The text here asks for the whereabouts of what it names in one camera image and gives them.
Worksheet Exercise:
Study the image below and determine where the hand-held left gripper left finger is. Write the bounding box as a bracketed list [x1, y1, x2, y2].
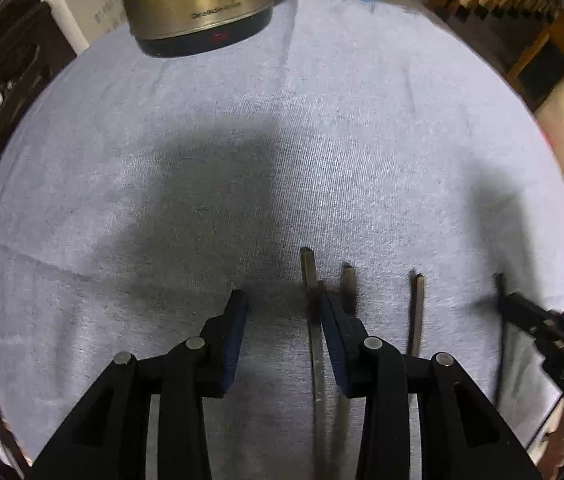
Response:
[32, 289, 250, 480]

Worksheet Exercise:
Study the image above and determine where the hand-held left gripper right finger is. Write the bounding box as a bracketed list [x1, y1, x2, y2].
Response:
[318, 282, 545, 480]

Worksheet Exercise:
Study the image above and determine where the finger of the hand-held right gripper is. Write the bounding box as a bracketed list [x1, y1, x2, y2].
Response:
[503, 291, 564, 403]

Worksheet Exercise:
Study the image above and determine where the dark chopstick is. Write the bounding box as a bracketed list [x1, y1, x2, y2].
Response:
[407, 272, 425, 356]
[301, 246, 327, 480]
[332, 261, 359, 480]

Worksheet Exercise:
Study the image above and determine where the grey tablecloth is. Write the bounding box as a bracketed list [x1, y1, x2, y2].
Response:
[0, 0, 564, 480]

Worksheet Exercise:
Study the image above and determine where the bronze electric kettle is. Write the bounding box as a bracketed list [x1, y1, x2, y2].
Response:
[116, 0, 307, 58]

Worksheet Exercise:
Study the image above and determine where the carved wooden sideboard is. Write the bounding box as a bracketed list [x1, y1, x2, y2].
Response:
[0, 0, 78, 341]

